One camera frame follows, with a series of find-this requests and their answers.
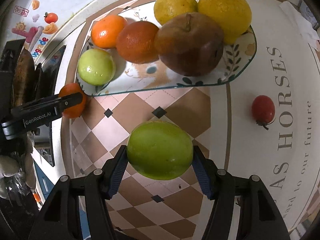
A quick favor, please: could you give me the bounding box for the orange tangerine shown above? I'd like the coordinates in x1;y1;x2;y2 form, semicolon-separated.
59;83;87;119

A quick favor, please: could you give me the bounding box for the green apple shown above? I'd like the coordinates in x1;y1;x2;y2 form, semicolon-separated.
126;121;193;180
78;48;116;86

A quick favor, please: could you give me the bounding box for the red cherry tomato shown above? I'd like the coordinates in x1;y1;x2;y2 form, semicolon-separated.
251;95;275;131

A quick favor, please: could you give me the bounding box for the dark orange fruit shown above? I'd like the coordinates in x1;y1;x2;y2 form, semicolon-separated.
116;21;159;64

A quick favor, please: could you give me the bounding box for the yellow lemon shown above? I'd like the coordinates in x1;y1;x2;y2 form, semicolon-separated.
198;0;252;45
153;0;197;25

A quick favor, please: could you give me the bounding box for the black gas stove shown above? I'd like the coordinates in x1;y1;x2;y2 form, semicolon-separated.
34;45;66;167

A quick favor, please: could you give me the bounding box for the black frying pan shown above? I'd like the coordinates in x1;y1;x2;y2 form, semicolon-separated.
12;49;35;108

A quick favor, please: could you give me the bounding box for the green apple in plate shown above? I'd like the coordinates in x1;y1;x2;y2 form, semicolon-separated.
78;48;116;86

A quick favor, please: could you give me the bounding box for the orange in plate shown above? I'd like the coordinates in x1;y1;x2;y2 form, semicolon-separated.
91;15;128;49

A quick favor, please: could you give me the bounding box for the dark red apple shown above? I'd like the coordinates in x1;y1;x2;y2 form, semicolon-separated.
154;12;224;76

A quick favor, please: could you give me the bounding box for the patterned oval fruit plate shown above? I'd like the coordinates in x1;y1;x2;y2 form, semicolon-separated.
76;0;257;96

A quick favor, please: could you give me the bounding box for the yellow lemon in plate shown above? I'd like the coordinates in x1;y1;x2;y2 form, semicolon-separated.
153;0;197;25

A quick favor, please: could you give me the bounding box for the colourful wall sticker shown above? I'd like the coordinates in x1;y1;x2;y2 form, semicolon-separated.
11;0;59;59

